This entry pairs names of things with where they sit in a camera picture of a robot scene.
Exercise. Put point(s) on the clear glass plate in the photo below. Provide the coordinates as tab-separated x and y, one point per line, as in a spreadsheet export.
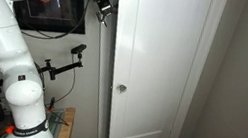
55	123

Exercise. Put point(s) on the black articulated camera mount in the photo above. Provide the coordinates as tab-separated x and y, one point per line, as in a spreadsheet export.
63	68

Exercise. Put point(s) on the wooden table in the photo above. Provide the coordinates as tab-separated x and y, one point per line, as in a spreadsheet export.
65	130

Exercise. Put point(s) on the white closet door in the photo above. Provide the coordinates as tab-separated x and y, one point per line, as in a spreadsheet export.
199	75
154	67

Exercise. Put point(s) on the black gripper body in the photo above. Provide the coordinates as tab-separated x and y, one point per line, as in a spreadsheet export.
109	8

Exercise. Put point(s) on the black framed picture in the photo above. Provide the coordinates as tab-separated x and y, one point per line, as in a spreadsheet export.
55	17

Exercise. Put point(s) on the silver door knob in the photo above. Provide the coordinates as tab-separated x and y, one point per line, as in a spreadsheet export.
122	88

